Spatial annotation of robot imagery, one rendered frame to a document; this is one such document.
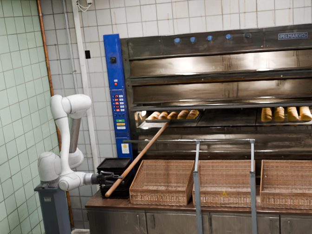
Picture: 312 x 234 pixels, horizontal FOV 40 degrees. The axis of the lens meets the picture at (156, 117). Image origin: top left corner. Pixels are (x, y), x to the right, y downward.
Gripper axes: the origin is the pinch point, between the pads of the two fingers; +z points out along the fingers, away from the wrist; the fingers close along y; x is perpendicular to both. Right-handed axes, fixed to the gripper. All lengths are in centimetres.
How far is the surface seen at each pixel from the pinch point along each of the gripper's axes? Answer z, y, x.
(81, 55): -79, -80, -126
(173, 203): 16, 57, -81
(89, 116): -80, -17, -126
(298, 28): 129, -88, -135
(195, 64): 36, -63, -132
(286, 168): 115, 41, -128
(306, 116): 135, -4, -151
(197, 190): 41, 39, -71
